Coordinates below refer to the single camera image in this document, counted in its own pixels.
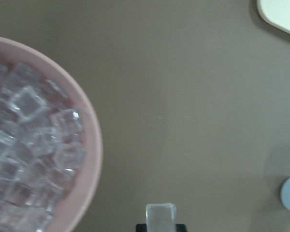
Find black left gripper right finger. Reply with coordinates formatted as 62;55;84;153
175;224;187;232

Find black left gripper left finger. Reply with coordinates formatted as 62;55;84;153
135;224;147;232

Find clear ice cube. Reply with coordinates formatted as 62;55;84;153
145;203;176;232

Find pink bowl of ice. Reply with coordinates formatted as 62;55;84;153
0;37;102;232

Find cream rabbit serving tray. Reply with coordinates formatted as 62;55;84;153
257;0;290;34

